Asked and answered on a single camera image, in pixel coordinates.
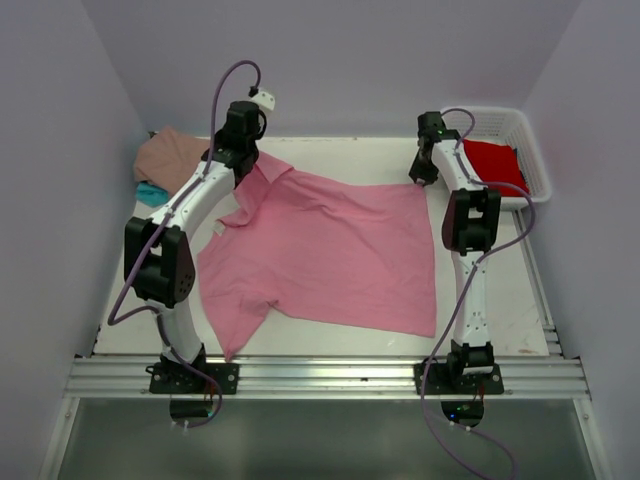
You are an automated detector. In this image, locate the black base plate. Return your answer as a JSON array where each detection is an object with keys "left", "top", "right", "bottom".
[
  {"left": 145, "top": 362, "right": 240, "bottom": 395},
  {"left": 413, "top": 358, "right": 505, "bottom": 396}
]

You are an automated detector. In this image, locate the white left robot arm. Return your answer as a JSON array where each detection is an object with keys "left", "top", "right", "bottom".
[{"left": 108, "top": 91, "right": 275, "bottom": 393}]

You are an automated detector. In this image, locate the teal folded shirt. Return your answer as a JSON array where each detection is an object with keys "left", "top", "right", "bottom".
[{"left": 135, "top": 182, "right": 170, "bottom": 208}]

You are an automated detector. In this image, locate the beige folded shirt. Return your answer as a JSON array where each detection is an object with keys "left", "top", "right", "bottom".
[{"left": 133, "top": 126, "right": 209, "bottom": 196}]

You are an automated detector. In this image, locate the red folded shirt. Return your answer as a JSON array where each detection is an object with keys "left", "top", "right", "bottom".
[{"left": 463, "top": 140, "right": 530, "bottom": 197}]

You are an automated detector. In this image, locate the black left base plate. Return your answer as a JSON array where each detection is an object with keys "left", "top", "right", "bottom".
[{"left": 145, "top": 362, "right": 240, "bottom": 395}]

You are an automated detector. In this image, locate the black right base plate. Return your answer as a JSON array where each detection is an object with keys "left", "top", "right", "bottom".
[{"left": 413, "top": 358, "right": 505, "bottom": 396}]

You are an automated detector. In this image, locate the white plastic basket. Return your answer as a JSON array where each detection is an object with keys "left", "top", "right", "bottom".
[{"left": 432, "top": 106, "right": 552, "bottom": 211}]

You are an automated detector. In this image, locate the dark blue garment in basket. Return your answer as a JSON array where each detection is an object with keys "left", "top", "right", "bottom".
[{"left": 512, "top": 147, "right": 528, "bottom": 190}]

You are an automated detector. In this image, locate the pink polo shirt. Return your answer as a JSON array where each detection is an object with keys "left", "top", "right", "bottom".
[{"left": 197, "top": 153, "right": 437, "bottom": 358}]

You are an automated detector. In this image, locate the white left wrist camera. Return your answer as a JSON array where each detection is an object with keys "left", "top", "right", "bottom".
[{"left": 249, "top": 87, "right": 276, "bottom": 115}]

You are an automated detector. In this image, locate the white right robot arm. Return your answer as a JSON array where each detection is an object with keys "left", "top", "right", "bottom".
[{"left": 409, "top": 111, "right": 501, "bottom": 395}]

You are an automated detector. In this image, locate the aluminium mounting rail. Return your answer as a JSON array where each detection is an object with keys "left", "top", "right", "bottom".
[{"left": 64, "top": 356, "right": 590, "bottom": 400}]

